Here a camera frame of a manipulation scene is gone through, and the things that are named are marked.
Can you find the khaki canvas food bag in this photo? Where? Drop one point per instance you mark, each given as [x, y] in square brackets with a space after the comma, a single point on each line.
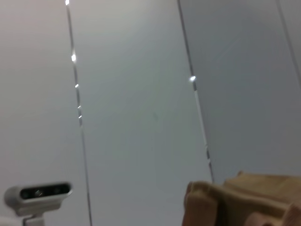
[235, 202]

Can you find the silver depth camera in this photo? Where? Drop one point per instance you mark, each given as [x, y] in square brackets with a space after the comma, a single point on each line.
[40, 202]

